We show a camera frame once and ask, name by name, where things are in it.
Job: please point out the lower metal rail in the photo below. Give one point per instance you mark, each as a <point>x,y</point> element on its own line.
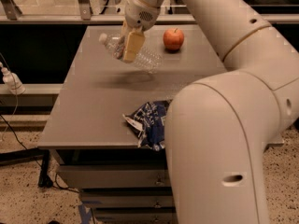
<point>35,89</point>

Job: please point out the red apple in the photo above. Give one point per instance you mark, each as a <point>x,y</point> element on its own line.
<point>173,39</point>

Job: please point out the middle grey drawer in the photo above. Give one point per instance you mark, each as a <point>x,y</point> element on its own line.
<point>155,198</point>

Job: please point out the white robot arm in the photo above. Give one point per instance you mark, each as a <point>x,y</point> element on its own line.
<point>217,128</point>

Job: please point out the top grey drawer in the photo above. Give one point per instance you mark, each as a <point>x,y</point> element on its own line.
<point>114,176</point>

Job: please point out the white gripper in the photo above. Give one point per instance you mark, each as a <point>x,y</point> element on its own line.
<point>139,16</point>

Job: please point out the clear plastic water bottle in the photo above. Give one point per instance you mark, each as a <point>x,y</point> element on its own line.
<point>145,60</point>

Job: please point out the metal rail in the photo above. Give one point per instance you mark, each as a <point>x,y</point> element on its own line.
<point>35,89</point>
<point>117,19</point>

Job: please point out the grey drawer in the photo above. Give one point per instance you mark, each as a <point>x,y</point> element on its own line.
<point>114,176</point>
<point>155,198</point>
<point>151,215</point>

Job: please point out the blue chips bag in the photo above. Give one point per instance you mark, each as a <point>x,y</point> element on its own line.
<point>147,123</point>

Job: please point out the bottom grey drawer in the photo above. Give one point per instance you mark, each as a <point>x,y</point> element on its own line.
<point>151,215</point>

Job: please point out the grey drawer cabinet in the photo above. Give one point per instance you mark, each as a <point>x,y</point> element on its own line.
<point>86,125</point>

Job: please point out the upper metal rail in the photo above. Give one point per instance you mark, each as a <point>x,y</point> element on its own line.
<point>117,19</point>

